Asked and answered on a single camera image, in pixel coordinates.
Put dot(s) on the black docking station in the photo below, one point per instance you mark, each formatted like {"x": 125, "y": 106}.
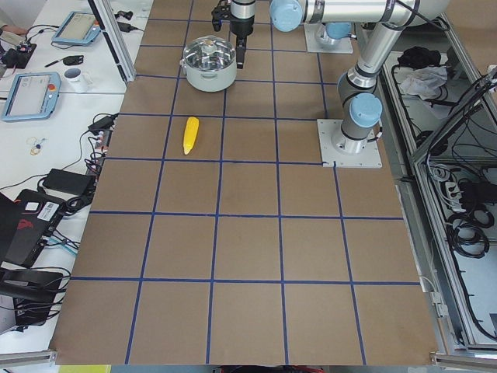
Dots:
{"x": 31, "y": 297}

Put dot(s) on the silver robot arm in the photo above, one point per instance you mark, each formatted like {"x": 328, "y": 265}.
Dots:
{"x": 361, "y": 108}
{"x": 332, "y": 33}

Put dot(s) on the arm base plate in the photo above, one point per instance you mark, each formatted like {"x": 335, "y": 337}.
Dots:
{"x": 344, "y": 46}
{"x": 339, "y": 151}

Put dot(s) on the black power brick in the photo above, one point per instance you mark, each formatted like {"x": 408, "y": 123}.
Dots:
{"x": 69, "y": 182}

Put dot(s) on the black laptop red logo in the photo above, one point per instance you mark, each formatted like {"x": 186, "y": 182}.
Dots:
{"x": 35, "y": 216}

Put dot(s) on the white mug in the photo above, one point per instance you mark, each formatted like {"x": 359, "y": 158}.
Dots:
{"x": 79, "y": 80}

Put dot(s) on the blue teach pendant near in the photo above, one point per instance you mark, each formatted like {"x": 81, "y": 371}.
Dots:
{"x": 33, "y": 96}

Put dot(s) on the blue teach pendant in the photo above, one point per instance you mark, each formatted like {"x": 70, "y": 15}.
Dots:
{"x": 78, "y": 29}
{"x": 33, "y": 96}

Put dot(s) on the blue teach pendant far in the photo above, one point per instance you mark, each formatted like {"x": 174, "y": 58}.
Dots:
{"x": 78, "y": 29}

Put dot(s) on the black pen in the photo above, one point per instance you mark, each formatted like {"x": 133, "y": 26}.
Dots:
{"x": 53, "y": 63}

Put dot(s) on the pale green cooking pot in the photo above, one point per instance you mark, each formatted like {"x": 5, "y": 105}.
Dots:
{"x": 210, "y": 81}

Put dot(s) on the white crumpled cloth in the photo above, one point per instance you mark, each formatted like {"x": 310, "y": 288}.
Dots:
{"x": 425, "y": 83}

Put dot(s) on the glass pot lid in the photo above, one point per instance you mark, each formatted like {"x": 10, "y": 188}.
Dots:
{"x": 209, "y": 53}

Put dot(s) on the black cloth bundle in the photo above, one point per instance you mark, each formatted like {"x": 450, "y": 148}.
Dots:
{"x": 419, "y": 57}

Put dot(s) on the aluminium frame post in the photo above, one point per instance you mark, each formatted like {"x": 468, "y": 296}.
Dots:
{"x": 104, "y": 15}

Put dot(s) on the yellow corn cob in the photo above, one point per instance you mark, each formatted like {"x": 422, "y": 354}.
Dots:
{"x": 190, "y": 134}

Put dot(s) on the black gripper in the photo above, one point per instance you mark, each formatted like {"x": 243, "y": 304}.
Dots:
{"x": 241, "y": 26}

